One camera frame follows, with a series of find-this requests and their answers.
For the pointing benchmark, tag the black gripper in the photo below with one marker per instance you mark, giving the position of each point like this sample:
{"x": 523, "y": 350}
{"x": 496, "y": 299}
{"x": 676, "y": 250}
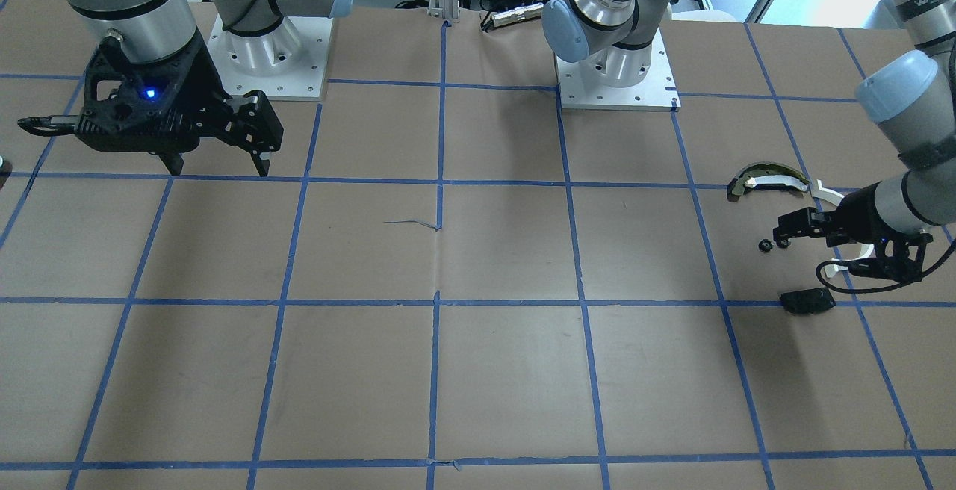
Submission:
{"x": 207, "y": 94}

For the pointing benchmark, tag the black gripper other arm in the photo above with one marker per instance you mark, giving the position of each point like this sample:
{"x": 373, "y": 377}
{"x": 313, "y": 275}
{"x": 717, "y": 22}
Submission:
{"x": 857, "y": 214}

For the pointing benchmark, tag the white curved plastic part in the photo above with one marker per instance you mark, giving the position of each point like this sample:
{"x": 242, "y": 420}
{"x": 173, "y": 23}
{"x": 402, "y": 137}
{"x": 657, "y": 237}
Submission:
{"x": 831, "y": 196}

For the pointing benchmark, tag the curved olive white part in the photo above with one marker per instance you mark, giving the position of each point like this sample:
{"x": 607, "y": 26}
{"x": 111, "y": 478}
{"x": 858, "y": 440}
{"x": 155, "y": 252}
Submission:
{"x": 766, "y": 176}

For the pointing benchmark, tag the small black pouch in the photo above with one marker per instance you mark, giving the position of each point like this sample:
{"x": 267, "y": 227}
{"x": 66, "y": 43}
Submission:
{"x": 805, "y": 302}

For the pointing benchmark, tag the white power strip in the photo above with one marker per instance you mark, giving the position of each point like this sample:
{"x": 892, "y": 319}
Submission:
{"x": 499, "y": 19}

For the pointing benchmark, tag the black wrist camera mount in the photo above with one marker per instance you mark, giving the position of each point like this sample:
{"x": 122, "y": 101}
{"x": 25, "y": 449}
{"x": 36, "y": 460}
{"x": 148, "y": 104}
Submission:
{"x": 132, "y": 107}

